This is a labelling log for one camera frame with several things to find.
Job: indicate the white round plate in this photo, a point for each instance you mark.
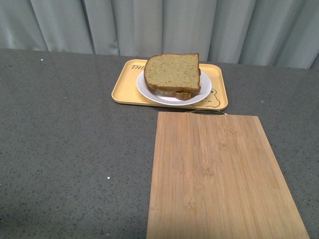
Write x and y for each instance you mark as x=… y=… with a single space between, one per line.
x=205 y=83

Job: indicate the bread slice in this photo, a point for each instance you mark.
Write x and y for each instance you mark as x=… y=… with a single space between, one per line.
x=182 y=94
x=173 y=60

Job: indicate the yellow bear tray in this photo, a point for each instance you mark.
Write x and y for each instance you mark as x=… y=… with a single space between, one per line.
x=126 y=92

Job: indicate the bamboo cutting board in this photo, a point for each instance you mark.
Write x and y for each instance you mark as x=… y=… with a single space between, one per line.
x=216 y=177

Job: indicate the grey curtain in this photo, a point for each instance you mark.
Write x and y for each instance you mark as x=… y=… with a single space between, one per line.
x=258 y=32

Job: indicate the metal cutting board handle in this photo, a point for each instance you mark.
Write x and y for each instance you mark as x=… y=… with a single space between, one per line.
x=208 y=112

